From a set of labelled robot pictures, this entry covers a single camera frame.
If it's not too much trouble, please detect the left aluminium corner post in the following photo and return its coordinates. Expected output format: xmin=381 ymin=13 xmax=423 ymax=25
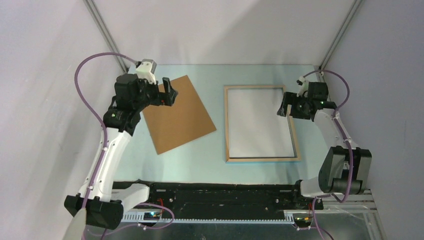
xmin=83 ymin=0 xmax=120 ymax=53

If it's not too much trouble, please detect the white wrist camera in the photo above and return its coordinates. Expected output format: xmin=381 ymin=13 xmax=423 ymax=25
xmin=135 ymin=59 xmax=157 ymax=85
xmin=296 ymin=76 xmax=308 ymax=97

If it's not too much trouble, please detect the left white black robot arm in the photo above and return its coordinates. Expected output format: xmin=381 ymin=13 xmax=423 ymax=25
xmin=64 ymin=73 xmax=178 ymax=230

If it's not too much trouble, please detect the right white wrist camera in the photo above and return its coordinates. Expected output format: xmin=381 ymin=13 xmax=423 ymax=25
xmin=296 ymin=76 xmax=308 ymax=97

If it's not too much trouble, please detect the colourful printed photo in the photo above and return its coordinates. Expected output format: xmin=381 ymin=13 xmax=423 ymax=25
xmin=227 ymin=88 xmax=296 ymax=159

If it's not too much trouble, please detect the wooden picture frame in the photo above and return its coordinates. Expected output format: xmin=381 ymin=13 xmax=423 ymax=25
xmin=223 ymin=84 xmax=303 ymax=164

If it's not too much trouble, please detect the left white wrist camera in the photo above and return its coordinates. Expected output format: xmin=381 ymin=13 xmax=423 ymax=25
xmin=135 ymin=59 xmax=157 ymax=85

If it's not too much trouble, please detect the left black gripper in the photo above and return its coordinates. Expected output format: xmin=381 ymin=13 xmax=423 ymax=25
xmin=133 ymin=74 xmax=178 ymax=112

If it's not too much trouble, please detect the aluminium rail front frame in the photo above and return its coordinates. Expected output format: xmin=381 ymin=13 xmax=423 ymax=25
xmin=62 ymin=188 xmax=388 ymax=240

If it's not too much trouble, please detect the brown cardboard backing board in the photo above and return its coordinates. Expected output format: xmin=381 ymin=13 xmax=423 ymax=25
xmin=142 ymin=75 xmax=217 ymax=155

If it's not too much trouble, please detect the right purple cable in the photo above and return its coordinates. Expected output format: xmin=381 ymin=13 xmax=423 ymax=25
xmin=303 ymin=69 xmax=355 ymax=240

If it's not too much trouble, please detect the right aluminium corner post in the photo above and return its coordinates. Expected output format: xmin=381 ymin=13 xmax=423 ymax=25
xmin=319 ymin=0 xmax=364 ymax=69

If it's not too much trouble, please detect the aluminium corner post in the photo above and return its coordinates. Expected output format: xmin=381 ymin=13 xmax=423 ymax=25
xmin=83 ymin=0 xmax=120 ymax=53
xmin=319 ymin=0 xmax=364 ymax=69

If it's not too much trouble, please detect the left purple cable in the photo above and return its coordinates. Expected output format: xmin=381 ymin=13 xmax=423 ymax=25
xmin=73 ymin=52 xmax=175 ymax=240

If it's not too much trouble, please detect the purple cable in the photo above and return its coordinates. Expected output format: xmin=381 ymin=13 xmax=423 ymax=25
xmin=73 ymin=52 xmax=175 ymax=240
xmin=303 ymin=69 xmax=355 ymax=240

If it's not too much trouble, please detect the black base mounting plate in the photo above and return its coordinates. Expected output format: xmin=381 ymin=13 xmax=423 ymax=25
xmin=119 ymin=181 xmax=325 ymax=220

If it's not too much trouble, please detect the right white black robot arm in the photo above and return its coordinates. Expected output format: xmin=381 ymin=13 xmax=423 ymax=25
xmin=277 ymin=79 xmax=372 ymax=209

